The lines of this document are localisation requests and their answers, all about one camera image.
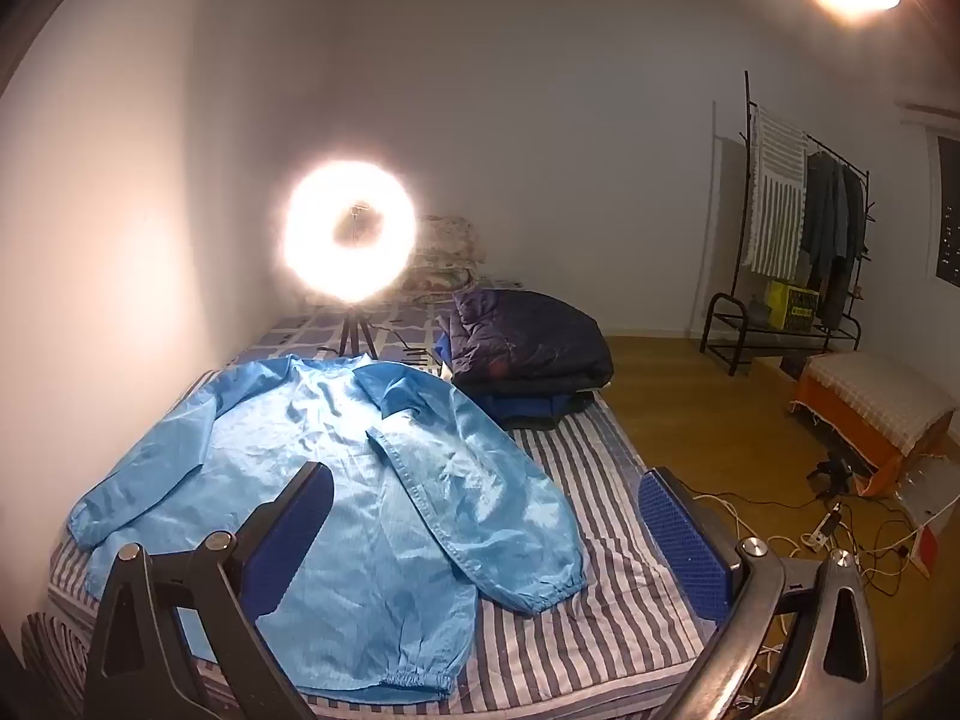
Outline hanging dark clothes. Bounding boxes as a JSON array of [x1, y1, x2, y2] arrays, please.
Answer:
[[799, 150, 869, 329]]

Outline white cables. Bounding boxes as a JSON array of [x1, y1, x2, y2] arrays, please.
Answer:
[[690, 491, 923, 580]]

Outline ring light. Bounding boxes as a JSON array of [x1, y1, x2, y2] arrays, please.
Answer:
[[281, 154, 417, 305]]

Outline orange bench with white cover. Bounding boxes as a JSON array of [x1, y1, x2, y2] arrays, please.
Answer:
[[787, 351, 957, 497]]

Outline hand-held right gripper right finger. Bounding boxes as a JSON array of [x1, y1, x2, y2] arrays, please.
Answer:
[[640, 466, 884, 720]]

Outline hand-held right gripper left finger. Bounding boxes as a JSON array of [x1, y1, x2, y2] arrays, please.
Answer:
[[82, 461, 336, 720]]

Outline black tripod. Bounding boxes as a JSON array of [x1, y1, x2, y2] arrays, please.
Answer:
[[337, 300, 380, 361]]

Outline yellow box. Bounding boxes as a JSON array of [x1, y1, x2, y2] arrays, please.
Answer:
[[765, 279, 820, 331]]

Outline bed with striped sheet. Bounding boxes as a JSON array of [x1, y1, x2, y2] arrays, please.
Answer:
[[22, 277, 725, 720]]

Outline black clothes rack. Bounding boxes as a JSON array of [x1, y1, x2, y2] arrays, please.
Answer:
[[701, 71, 875, 377]]

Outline dark navy quilted jacket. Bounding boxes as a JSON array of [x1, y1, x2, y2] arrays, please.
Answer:
[[450, 289, 616, 395]]

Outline black device on floor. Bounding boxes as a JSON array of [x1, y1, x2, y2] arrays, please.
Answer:
[[808, 454, 856, 497]]

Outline striped white towel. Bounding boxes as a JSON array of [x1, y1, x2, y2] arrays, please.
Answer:
[[742, 105, 809, 278]]

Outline light blue jacket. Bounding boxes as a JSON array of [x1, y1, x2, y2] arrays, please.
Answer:
[[67, 355, 582, 706]]

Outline floral pillow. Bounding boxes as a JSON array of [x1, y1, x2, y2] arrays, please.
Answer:
[[418, 216, 482, 269], [397, 262, 482, 298]]

